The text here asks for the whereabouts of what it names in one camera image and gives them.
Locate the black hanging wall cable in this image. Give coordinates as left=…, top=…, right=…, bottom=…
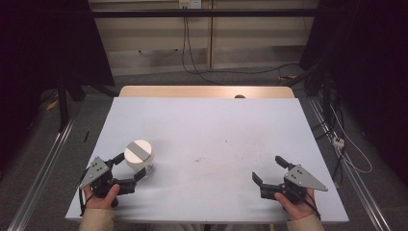
left=181, top=8, right=225, bottom=86

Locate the person's left hand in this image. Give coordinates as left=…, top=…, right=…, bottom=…
left=84, top=183, right=121, bottom=210

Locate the white floor cable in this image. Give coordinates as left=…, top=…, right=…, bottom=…
left=330, top=105, right=373, bottom=175

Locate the black horizontal frame bar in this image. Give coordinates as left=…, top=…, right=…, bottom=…
left=89, top=8, right=321, bottom=18

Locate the person's right hand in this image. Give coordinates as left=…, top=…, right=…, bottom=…
left=273, top=187, right=317, bottom=221

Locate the white jar with grey label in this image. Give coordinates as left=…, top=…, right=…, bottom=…
left=123, top=139, right=156, bottom=176

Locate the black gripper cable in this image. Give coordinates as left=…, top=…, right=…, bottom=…
left=302, top=192, right=321, bottom=221
left=78, top=187, right=94, bottom=217

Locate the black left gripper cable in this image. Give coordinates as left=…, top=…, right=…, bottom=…
left=78, top=187, right=94, bottom=217

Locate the black metal stand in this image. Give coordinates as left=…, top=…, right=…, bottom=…
left=56, top=73, right=70, bottom=133

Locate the white wall socket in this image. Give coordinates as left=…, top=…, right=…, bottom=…
left=178, top=0, right=202, bottom=10

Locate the white power strip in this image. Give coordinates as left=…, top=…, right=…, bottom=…
left=332, top=136, right=345, bottom=151

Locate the black slanted stand leg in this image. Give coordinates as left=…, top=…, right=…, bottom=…
left=282, top=61, right=325, bottom=89

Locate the dark curtain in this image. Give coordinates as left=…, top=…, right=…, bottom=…
left=0, top=0, right=115, bottom=167
left=299, top=0, right=408, bottom=184

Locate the metal floor rail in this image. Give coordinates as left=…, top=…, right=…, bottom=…
left=308, top=97, right=393, bottom=231
left=7, top=116, right=78, bottom=231

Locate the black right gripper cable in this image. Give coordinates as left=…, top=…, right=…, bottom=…
left=302, top=192, right=321, bottom=221

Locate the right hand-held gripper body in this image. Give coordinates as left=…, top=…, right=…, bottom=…
left=259, top=163, right=329, bottom=205

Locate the yellow floor tape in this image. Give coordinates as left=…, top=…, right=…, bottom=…
left=45, top=99, right=61, bottom=112

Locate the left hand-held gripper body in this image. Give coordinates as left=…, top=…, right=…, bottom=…
left=78, top=156, right=139, bottom=208

